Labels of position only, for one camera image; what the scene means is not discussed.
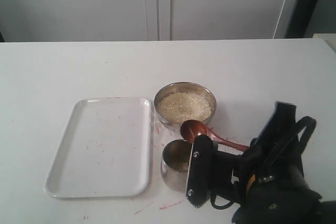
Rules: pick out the brown wooden spoon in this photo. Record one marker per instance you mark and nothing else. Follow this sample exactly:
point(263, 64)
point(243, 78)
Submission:
point(190, 129)

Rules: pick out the white rectangular plastic tray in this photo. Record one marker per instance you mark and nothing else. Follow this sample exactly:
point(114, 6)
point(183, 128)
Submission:
point(105, 150)

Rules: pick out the white cabinet doors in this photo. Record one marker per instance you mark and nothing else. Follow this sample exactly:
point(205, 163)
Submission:
point(131, 20)

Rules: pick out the wide steel bowl with rice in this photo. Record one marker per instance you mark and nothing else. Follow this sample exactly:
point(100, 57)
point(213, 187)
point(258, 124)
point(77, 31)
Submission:
point(178, 102)

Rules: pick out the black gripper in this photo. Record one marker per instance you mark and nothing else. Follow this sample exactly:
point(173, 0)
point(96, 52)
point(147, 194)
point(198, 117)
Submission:
point(268, 160)

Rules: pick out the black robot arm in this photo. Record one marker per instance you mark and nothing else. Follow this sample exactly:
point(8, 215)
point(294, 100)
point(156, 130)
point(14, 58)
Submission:
point(283, 203)

